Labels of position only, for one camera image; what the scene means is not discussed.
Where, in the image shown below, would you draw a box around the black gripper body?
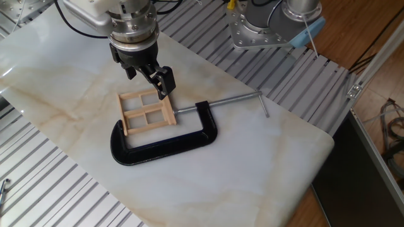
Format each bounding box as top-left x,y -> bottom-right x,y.
109,40 -> 160,72

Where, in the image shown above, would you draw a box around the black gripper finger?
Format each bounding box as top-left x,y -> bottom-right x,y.
136,62 -> 177,101
121,61 -> 138,81

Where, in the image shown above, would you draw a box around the small wooden sliding window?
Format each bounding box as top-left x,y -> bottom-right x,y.
116,88 -> 177,137

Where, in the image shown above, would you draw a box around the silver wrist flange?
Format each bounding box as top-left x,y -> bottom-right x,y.
107,0 -> 160,52

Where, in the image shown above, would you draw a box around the silver wrist box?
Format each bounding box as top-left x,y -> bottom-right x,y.
62,1 -> 116,36

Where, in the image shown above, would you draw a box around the black C-clamp with steel screw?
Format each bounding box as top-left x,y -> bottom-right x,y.
109,90 -> 271,166

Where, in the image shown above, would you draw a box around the marble pattern board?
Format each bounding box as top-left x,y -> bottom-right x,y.
0,0 -> 335,227

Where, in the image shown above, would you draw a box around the perforated metal plate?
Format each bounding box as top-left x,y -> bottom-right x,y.
0,0 -> 55,25

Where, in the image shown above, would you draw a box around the white zip tie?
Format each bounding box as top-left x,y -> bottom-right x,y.
301,12 -> 319,59

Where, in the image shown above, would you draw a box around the black side panel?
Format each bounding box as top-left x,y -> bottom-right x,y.
311,112 -> 404,227

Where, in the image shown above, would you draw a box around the thin white cable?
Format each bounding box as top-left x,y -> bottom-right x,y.
11,0 -> 28,32

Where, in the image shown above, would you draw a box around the blue handled tool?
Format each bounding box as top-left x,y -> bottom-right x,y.
0,178 -> 11,209

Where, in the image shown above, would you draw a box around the silver corner bracket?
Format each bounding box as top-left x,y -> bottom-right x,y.
346,83 -> 363,100

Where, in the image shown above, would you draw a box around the black floor cables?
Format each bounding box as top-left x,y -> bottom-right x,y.
348,6 -> 404,74

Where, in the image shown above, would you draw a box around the aluminium frame post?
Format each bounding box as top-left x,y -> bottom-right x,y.
347,18 -> 404,100

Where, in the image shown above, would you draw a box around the aluminium frame rail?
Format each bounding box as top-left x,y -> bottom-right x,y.
348,108 -> 404,207

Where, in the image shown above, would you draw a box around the grey cable bundle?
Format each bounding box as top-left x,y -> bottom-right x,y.
378,97 -> 404,180

